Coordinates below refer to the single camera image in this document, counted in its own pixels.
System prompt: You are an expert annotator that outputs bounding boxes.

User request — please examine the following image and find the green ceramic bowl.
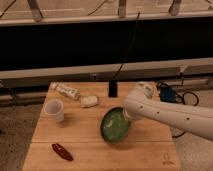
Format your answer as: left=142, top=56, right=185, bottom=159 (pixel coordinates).
left=100, top=107, right=131, bottom=143

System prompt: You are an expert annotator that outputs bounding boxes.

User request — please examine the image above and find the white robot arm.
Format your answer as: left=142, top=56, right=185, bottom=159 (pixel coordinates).
left=123, top=82, right=213, bottom=141

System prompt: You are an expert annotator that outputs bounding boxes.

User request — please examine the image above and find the white crumpled object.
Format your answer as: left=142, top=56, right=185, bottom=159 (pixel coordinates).
left=80, top=96, right=98, bottom=108

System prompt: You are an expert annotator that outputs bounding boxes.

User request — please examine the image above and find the blue clamp device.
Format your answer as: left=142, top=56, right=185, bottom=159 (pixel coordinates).
left=160, top=88, right=176, bottom=103

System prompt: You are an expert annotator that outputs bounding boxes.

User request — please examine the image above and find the white plastic cup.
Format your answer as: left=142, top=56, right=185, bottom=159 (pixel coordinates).
left=44, top=99, right=64, bottom=123

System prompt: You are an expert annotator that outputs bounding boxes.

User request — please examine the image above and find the dark red chili pepper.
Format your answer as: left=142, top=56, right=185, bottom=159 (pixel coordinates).
left=52, top=143, right=73, bottom=161

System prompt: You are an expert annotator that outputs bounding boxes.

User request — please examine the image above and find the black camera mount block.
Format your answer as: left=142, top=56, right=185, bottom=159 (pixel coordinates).
left=108, top=80, right=117, bottom=97

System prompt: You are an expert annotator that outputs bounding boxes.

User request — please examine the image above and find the black floor cable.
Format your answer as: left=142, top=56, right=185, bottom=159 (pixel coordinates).
left=155, top=80, right=200, bottom=108

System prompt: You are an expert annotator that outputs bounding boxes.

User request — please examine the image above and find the black cable to mount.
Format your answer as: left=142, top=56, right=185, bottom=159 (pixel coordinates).
left=112, top=11, right=141, bottom=82

